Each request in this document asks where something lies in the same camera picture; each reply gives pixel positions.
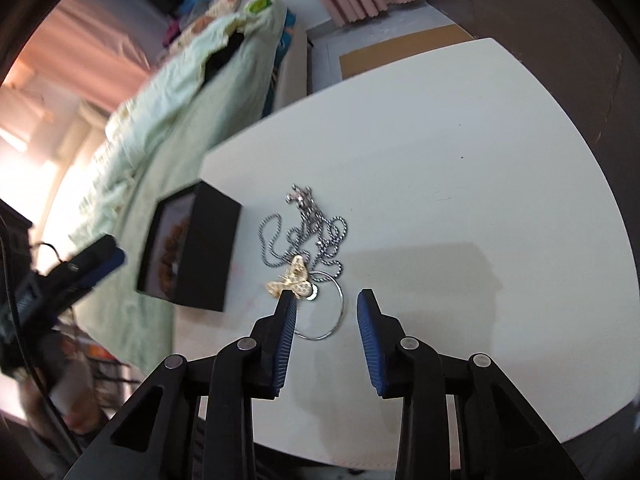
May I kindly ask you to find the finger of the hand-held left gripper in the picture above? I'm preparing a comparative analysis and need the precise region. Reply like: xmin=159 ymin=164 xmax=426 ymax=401
xmin=64 ymin=234 xmax=127 ymax=306

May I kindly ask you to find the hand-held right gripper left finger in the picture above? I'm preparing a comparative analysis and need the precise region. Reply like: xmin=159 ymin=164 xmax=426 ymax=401
xmin=64 ymin=287 xmax=299 ymax=480

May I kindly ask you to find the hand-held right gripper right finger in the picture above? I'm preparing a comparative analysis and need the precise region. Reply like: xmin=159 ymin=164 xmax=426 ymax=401
xmin=356 ymin=287 xmax=586 ymax=480

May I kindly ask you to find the silver hoop ring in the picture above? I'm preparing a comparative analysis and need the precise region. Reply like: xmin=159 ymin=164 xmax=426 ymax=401
xmin=294 ymin=270 xmax=346 ymax=341

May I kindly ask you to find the gold butterfly brooch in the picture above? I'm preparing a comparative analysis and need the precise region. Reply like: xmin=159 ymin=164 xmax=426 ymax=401
xmin=265 ymin=255 xmax=314 ymax=302

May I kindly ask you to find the brown beaded bracelet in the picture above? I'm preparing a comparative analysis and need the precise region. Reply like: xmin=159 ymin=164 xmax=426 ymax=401
xmin=158 ymin=216 xmax=192 ymax=287

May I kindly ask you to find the black jewelry box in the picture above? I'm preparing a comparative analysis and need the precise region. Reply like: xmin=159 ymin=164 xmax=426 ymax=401
xmin=136 ymin=181 xmax=243 ymax=312

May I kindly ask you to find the silver ball chain necklace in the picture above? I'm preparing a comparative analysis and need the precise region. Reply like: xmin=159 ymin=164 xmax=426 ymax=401
xmin=258 ymin=185 xmax=347 ymax=281

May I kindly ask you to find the bed with green sheet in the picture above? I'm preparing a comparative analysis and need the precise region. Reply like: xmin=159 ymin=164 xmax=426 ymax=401
xmin=40 ymin=7 xmax=301 ymax=371

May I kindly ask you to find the white table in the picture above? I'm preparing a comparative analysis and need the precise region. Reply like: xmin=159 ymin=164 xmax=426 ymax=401
xmin=170 ymin=37 xmax=640 ymax=471

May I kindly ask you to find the pale green duvet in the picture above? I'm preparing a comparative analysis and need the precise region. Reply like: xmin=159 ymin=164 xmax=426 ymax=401
xmin=67 ymin=10 xmax=281 ymax=256

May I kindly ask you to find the wide pink curtain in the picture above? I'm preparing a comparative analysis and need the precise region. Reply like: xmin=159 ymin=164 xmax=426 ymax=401
xmin=10 ymin=0 xmax=156 ymax=111

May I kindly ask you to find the black garment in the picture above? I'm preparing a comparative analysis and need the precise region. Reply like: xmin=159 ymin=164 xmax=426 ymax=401
xmin=205 ymin=32 xmax=246 ymax=84

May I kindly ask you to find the brown floor mat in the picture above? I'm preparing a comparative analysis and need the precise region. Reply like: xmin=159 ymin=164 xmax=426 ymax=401
xmin=339 ymin=24 xmax=475 ymax=81

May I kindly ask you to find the black smooth cable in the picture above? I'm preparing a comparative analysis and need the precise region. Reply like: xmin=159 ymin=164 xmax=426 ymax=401
xmin=0 ymin=212 xmax=73 ymax=443

